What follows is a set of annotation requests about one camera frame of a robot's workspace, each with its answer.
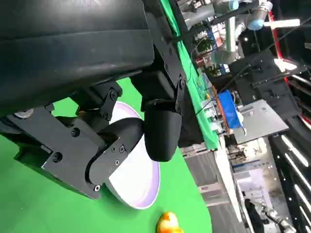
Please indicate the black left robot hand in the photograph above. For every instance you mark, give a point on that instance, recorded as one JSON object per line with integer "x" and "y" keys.
{"x": 73, "y": 60}

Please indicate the black backdrop curtain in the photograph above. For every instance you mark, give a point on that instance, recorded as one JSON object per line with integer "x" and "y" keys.
{"x": 192, "y": 131}

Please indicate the lilac plate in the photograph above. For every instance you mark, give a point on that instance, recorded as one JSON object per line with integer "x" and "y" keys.
{"x": 136, "y": 184}

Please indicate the green table cloth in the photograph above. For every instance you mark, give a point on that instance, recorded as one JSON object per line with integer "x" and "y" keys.
{"x": 36, "y": 213}

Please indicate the blue box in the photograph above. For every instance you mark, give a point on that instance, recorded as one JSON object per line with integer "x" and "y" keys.
{"x": 229, "y": 109}

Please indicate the orange white toy bread roll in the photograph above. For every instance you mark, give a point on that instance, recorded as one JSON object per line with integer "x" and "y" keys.
{"x": 167, "y": 223}

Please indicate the grey metal panel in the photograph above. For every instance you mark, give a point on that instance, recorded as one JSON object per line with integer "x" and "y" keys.
{"x": 262, "y": 121}

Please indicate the white light tube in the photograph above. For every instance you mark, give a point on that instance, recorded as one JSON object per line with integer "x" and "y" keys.
{"x": 281, "y": 23}

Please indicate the person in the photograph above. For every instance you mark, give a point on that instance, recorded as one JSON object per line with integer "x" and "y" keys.
{"x": 253, "y": 216}

